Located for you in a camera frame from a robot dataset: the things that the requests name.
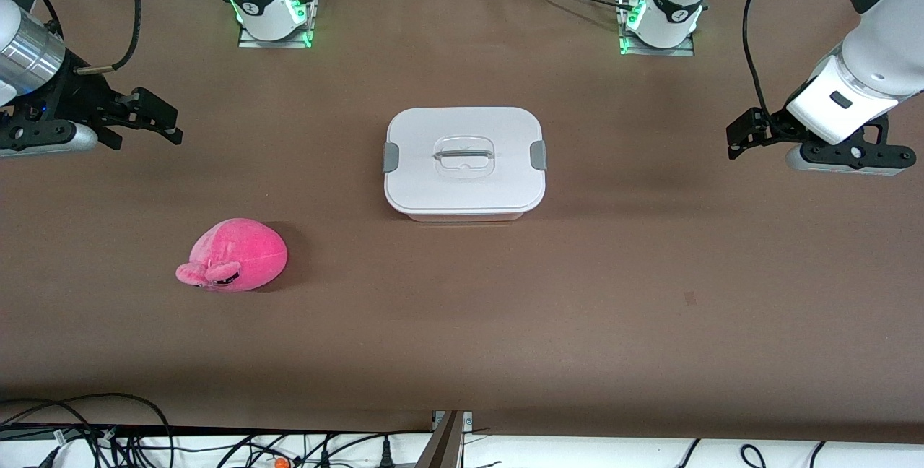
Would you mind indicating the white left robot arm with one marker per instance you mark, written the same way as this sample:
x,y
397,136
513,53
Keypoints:
x,y
888,56

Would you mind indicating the black power plug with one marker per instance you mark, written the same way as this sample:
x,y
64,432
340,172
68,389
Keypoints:
x,y
386,457

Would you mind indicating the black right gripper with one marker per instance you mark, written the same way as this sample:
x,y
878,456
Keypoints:
x,y
81,96

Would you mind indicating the pink plush toy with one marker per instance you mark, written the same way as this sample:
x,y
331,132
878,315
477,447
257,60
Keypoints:
x,y
245,251

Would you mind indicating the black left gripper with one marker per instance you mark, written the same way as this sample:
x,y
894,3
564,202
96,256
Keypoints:
x,y
769,126

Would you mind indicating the white shelf board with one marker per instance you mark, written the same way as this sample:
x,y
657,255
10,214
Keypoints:
x,y
577,453

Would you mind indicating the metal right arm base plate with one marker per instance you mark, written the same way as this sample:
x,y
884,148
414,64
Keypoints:
x,y
278,42

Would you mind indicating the pink translucent plastic box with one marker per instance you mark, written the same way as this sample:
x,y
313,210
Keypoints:
x,y
462,217

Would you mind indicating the small orange red object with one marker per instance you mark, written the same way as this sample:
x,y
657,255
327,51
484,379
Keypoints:
x,y
279,463

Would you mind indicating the brown table cover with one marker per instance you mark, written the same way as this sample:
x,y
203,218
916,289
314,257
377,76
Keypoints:
x,y
650,273

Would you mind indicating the white box lid grey clips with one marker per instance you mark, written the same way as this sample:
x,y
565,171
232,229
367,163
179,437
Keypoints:
x,y
462,190

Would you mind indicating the aluminium bracket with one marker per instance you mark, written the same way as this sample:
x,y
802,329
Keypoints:
x,y
444,446

